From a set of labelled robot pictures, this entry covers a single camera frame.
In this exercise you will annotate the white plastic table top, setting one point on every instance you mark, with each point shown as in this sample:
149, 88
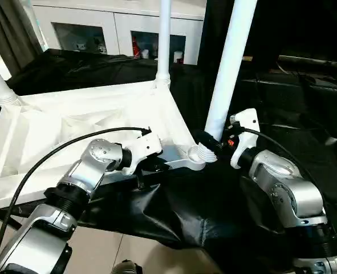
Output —
43, 125

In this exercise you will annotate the small yellow label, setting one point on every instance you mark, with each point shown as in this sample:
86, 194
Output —
247, 57

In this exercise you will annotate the black mat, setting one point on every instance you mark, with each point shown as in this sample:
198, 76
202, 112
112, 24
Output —
174, 217

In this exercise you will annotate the white cup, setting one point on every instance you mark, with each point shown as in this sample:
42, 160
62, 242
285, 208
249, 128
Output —
145, 54
178, 57

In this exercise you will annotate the black left robot foot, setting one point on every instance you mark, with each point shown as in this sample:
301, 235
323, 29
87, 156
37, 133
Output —
125, 268

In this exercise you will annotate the white cabinet with glass doors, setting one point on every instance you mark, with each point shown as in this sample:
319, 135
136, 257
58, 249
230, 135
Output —
120, 17

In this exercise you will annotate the grey window curtain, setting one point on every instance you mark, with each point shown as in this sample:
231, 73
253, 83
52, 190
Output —
11, 28

